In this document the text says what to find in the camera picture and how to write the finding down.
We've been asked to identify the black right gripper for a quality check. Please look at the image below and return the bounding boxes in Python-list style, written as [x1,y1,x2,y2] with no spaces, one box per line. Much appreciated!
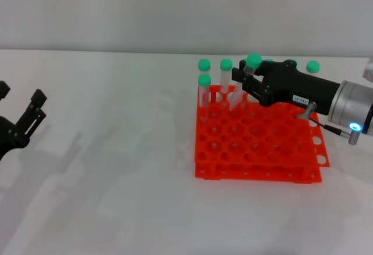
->
[231,59,340,114]

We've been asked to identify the black cable with metal connector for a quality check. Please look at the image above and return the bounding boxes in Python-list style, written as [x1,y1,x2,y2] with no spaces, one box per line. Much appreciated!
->
[295,102,363,145]

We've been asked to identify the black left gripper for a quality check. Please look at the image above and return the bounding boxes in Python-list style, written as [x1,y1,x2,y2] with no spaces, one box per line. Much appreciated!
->
[0,80,47,161]

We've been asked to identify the orange plastic test tube rack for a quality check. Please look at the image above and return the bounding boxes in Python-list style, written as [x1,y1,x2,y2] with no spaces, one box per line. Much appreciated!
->
[193,84,332,185]

